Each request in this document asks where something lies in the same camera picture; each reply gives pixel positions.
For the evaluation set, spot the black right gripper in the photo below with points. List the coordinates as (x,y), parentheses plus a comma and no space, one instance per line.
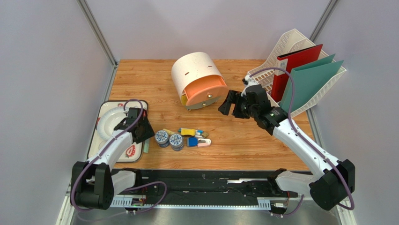
(236,105)

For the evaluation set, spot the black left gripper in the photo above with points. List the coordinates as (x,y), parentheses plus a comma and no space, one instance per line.
(149,132)

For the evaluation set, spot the blue patterned tape roll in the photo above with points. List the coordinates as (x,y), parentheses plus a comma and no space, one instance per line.
(176,142)
(162,138)

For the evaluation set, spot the yellow bone-shaped eraser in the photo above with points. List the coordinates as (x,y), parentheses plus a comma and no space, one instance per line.
(187,131)

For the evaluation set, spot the round drawer storage box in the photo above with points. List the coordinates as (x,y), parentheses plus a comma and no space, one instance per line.
(198,81)

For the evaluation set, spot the teal file folder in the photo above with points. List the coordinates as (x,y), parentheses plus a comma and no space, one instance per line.
(308,80)

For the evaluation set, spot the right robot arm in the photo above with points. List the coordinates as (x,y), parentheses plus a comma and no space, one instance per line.
(331,180)

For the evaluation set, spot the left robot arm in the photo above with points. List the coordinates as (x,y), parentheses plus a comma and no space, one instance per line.
(93,185)

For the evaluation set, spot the white paper plate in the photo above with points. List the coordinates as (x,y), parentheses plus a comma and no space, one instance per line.
(108,121)

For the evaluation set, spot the blue grey lint roller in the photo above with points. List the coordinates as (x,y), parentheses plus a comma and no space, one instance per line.
(191,142)

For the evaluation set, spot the white plastic file rack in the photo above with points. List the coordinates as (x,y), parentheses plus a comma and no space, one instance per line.
(292,50)

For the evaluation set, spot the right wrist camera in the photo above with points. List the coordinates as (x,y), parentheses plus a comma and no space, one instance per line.
(248,81)

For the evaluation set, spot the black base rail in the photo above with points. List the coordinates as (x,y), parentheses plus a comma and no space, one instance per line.
(208,187)

